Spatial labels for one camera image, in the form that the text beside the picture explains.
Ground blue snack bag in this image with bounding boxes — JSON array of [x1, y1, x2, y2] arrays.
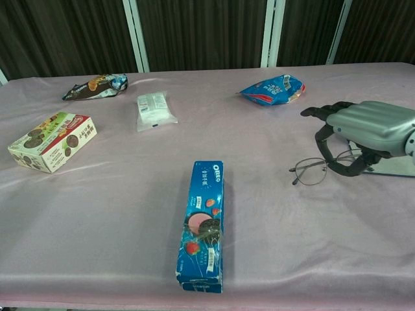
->
[[235, 73, 306, 107]]

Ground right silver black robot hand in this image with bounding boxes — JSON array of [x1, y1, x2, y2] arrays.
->
[[300, 100, 415, 178]]

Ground dark blue rectangular box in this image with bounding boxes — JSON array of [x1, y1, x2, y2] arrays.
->
[[343, 139, 415, 178]]

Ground dark slatted partition panel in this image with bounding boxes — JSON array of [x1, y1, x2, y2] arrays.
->
[[333, 0, 415, 65], [0, 0, 139, 81], [137, 0, 268, 72], [277, 0, 345, 67]]

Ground thin metal frame eyeglasses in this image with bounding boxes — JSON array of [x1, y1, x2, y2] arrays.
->
[[289, 149, 367, 187]]

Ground white tissue packet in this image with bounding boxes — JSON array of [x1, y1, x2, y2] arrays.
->
[[136, 91, 178, 133]]

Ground cream red cookie box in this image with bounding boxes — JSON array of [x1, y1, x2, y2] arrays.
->
[[7, 111, 98, 174]]

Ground pink tablecloth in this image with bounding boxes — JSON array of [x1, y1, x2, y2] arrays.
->
[[0, 62, 415, 308]]

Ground blue Oreo cookie box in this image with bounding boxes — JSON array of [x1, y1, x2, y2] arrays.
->
[[175, 160, 225, 294]]

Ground dark brown snack bag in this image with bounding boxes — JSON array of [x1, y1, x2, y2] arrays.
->
[[62, 73, 129, 102]]

